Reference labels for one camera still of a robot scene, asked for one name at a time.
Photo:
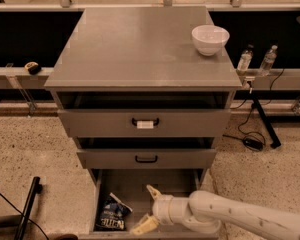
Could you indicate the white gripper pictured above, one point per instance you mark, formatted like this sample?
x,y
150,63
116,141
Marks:
x,y
162,208

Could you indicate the blue chip bag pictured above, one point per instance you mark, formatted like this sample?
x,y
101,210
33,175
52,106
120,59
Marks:
x,y
112,215

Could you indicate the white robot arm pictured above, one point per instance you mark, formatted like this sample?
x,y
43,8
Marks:
x,y
203,212

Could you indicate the grey bottom drawer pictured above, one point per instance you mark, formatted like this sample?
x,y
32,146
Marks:
x,y
129,185

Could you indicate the grey drawer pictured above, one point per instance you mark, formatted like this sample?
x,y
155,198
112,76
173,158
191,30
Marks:
x,y
129,185
143,114
146,153

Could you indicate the grey middle drawer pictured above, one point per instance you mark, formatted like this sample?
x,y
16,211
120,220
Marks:
x,y
146,153

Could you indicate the grey drawer cabinet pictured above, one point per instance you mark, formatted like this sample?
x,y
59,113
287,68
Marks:
x,y
140,49

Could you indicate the grey top drawer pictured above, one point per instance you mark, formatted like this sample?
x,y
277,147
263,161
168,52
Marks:
x,y
143,114

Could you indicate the black bar lower left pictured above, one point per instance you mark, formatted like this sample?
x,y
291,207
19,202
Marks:
x,y
35,189

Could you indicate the black power adapter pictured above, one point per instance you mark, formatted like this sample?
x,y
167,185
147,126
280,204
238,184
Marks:
x,y
253,144

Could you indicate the black stand leg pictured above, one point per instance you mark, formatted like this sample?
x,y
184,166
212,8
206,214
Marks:
x,y
275,140

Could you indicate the white bowl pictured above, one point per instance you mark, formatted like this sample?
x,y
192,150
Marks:
x,y
209,39

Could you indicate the left clear water bottle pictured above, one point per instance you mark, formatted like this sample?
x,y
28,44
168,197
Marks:
x,y
245,59

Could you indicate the clear water bottle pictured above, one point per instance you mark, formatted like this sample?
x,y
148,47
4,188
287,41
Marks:
x,y
245,59
268,60

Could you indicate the yellow black tape measure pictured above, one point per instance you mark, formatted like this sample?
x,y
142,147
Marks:
x,y
33,68

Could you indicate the right clear water bottle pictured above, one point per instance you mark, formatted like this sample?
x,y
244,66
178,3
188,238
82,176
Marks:
x,y
268,60

